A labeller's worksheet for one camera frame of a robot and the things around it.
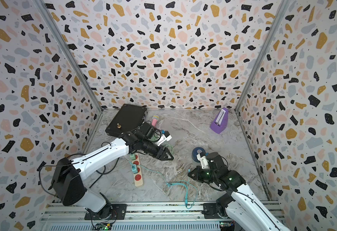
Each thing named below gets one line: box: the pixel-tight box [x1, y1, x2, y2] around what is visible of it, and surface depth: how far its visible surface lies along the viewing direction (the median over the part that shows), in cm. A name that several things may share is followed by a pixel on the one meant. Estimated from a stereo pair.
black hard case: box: [104, 103, 148, 138], surface depth 112 cm
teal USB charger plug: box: [131, 164, 138, 174], surface depth 84 cm
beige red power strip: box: [131, 153, 143, 188], surface depth 85 cm
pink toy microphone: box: [151, 114, 160, 127], surface depth 115 cm
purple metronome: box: [209, 107, 229, 134], surface depth 105 cm
